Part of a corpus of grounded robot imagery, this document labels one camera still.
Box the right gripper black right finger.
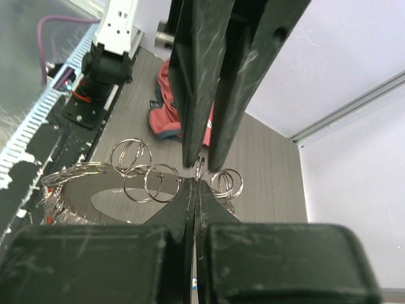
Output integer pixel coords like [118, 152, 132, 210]
[195, 180, 383, 303]

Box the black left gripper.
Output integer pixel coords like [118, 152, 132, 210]
[154, 0, 310, 172]

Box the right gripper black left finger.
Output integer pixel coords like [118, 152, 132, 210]
[1, 179, 196, 303]

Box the metal disc with keyrings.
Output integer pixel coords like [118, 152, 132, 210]
[36, 136, 245, 225]

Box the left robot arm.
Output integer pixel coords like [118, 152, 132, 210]
[73, 1, 309, 172]

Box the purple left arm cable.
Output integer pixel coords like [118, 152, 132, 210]
[36, 15, 101, 87]

